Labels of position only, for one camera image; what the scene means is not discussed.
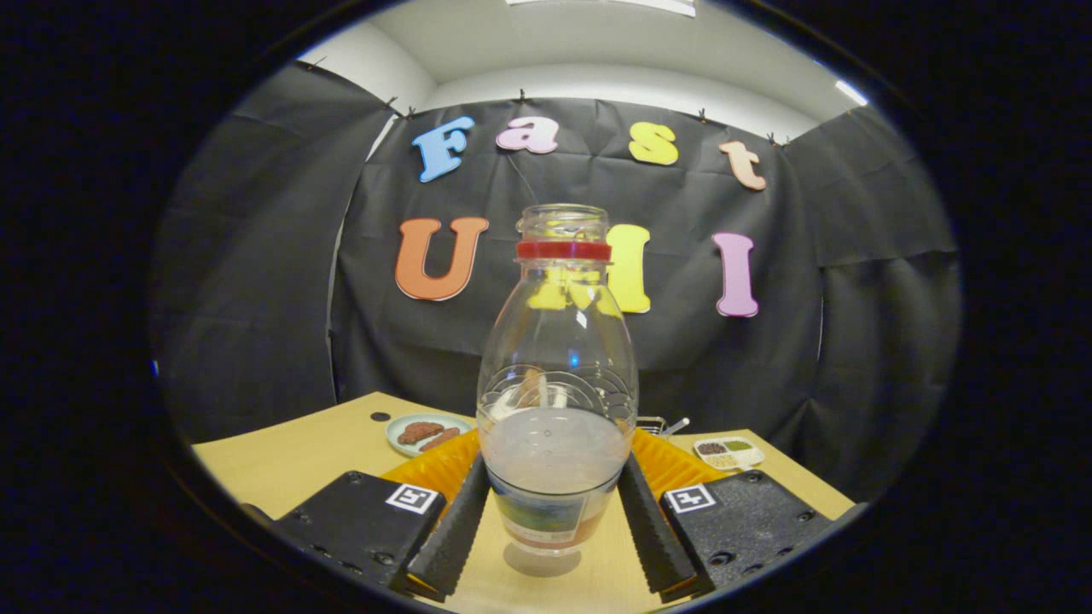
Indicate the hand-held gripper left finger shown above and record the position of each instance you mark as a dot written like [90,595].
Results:
[452,529]

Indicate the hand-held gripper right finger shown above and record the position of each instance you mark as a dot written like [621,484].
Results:
[653,529]

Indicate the clear plastic juice bottle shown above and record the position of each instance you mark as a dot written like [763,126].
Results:
[559,460]

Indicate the brown food piece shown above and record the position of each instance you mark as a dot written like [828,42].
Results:
[420,431]
[442,440]

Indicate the small glass jar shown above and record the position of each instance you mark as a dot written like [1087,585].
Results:
[650,424]

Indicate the pale green plate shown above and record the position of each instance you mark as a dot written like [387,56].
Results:
[397,439]

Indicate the white divided snack tray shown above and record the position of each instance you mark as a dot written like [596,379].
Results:
[729,454]

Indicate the wooden table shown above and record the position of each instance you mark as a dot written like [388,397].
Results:
[290,460]

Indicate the small ceiling light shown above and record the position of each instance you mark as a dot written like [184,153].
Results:
[851,92]

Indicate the long ceiling light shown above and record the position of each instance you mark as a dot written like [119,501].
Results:
[614,5]

